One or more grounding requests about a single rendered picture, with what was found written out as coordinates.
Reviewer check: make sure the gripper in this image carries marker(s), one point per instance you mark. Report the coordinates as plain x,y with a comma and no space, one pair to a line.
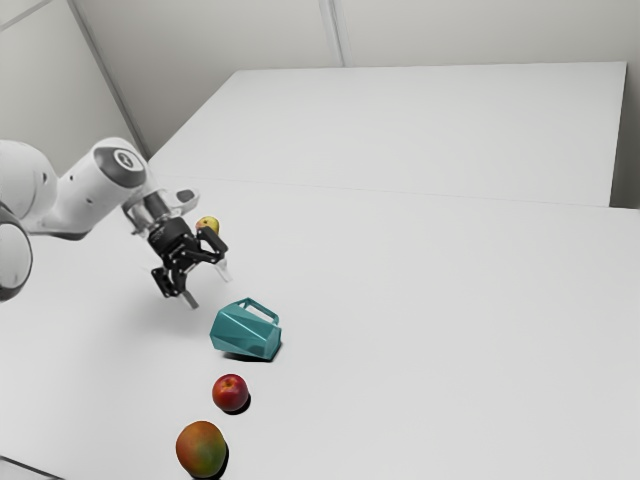
168,236

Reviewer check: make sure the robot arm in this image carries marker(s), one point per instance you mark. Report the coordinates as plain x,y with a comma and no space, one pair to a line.
85,185

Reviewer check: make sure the teal faceted mug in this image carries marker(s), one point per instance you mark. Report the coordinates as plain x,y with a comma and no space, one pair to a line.
246,332

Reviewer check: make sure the yellow green apple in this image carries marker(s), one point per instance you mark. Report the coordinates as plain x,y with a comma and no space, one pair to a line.
210,224

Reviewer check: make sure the red apple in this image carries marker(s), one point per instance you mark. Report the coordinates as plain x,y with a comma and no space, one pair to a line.
230,392

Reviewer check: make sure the red green mango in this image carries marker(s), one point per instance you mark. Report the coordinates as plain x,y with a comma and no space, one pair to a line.
201,448

